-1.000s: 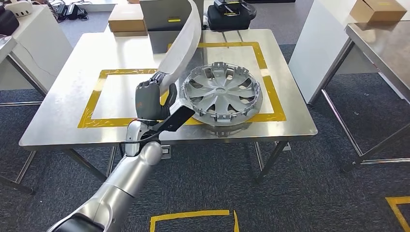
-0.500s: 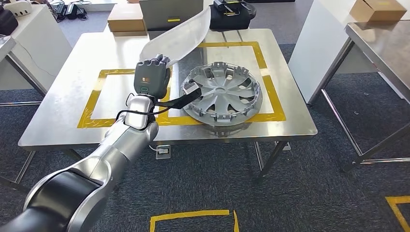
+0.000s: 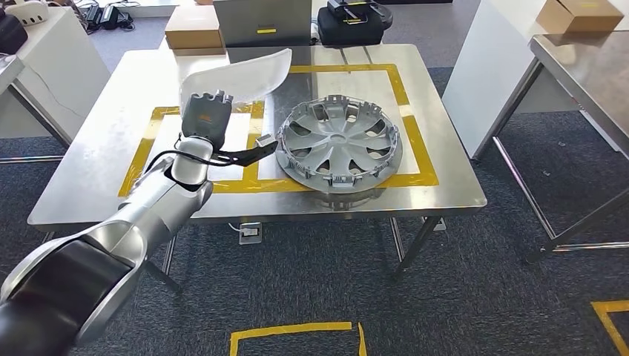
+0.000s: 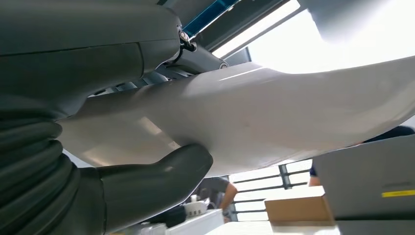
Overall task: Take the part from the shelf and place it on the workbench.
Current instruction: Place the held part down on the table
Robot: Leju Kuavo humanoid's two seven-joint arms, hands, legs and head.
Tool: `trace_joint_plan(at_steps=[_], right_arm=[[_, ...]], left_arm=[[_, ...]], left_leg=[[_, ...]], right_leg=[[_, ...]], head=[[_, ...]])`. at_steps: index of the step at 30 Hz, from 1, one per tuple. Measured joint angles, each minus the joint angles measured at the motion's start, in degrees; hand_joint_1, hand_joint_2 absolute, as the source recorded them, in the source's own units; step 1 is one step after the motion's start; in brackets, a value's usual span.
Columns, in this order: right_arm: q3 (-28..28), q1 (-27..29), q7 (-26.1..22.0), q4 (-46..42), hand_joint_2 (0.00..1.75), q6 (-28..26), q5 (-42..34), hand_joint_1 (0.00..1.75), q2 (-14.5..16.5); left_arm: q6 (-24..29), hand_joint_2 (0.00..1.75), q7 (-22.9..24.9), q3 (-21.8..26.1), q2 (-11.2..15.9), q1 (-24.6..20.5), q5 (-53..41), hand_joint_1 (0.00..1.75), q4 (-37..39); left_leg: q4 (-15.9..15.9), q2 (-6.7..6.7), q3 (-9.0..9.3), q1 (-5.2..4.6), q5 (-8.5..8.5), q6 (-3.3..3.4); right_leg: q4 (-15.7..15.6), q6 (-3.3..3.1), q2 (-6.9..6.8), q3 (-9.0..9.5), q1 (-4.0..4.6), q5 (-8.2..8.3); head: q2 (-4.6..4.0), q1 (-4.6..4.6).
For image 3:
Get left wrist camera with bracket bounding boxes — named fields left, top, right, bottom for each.
left=211, top=133, right=280, bottom=168

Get stainless steel table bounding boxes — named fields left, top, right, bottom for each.
left=491, top=31, right=629, bottom=266
left=0, top=53, right=72, bottom=165

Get black power adapters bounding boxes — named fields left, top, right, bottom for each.
left=83, top=2, right=134, bottom=33

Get stainless steel workbench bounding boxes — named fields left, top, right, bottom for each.
left=27, top=43, right=488, bottom=296

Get brown cardboard box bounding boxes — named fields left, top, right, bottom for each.
left=536, top=0, right=625, bottom=34
left=164, top=4, right=227, bottom=56

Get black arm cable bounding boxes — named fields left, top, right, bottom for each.
left=143, top=148, right=234, bottom=174

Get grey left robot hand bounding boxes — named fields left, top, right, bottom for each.
left=180, top=90, right=234, bottom=151

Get small yellow tape rectangle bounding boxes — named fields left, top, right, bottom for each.
left=117, top=100, right=266, bottom=197

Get white curved plastic part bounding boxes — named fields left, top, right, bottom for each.
left=179, top=47, right=293, bottom=111

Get black bag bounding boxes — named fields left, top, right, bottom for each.
left=317, top=0, right=394, bottom=47

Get black case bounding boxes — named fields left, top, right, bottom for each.
left=0, top=10, right=30, bottom=55

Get white VR headset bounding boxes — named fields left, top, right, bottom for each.
left=4, top=0, right=50, bottom=27

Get grey case with yellow label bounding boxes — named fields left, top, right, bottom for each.
left=212, top=0, right=314, bottom=49

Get yellow floor tape square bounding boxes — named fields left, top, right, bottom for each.
left=590, top=300, right=629, bottom=356
left=229, top=321, right=369, bottom=356

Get large yellow tape rectangle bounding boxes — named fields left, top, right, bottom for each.
left=248, top=64, right=440, bottom=194

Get silver wheel hubcap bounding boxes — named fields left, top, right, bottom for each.
left=274, top=94, right=404, bottom=195

